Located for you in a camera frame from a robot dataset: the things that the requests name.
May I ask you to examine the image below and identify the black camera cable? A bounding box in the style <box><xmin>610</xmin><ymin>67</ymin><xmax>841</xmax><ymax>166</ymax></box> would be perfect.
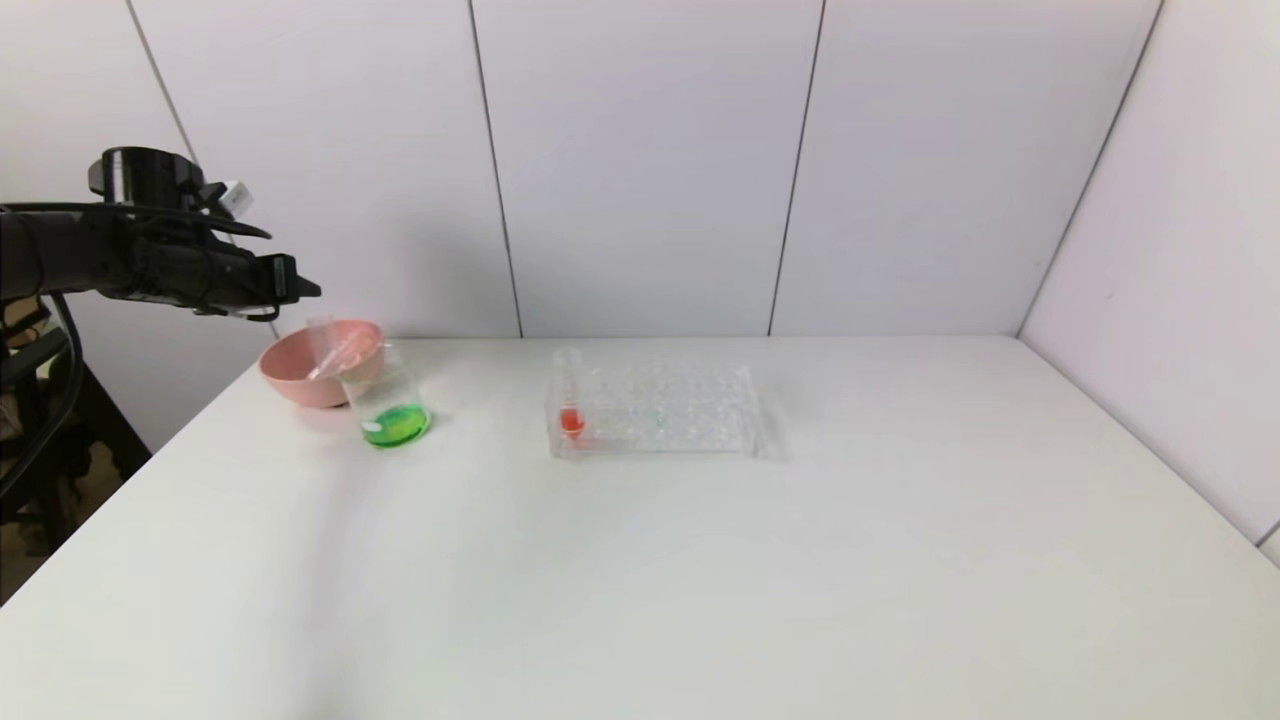
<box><xmin>0</xmin><ymin>195</ymin><xmax>273</xmax><ymax>241</ymax></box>

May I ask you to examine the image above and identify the clear glass beaker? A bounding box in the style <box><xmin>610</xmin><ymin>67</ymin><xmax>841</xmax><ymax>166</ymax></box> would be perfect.
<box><xmin>334</xmin><ymin>344</ymin><xmax>433</xmax><ymax>452</ymax></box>

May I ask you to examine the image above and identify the pink plastic bowl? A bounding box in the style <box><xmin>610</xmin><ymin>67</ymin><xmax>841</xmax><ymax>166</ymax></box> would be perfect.
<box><xmin>258</xmin><ymin>319</ymin><xmax>387</xmax><ymax>410</ymax></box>

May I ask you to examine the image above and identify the test tube with red pigment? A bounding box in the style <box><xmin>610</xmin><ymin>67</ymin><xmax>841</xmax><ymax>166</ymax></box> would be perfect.
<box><xmin>552</xmin><ymin>346</ymin><xmax>589</xmax><ymax>440</ymax></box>

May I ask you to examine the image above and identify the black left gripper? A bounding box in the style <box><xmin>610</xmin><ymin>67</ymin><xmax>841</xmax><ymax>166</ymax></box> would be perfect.
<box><xmin>194</xmin><ymin>243</ymin><xmax>322</xmax><ymax>311</ymax></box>

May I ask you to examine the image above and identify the test tube with blue pigment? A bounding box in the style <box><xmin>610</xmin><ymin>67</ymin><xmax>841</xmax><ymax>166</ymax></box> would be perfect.
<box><xmin>304</xmin><ymin>316</ymin><xmax>343</xmax><ymax>376</ymax></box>

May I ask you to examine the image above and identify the test tube with yellow pigment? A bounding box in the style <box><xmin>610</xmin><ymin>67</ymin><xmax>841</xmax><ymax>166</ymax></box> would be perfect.
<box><xmin>314</xmin><ymin>336</ymin><xmax>377</xmax><ymax>381</ymax></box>

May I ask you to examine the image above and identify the clear plastic test tube rack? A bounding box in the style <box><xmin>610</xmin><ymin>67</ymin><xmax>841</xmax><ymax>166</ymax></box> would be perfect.
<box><xmin>544</xmin><ymin>349</ymin><xmax>773</xmax><ymax>462</ymax></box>

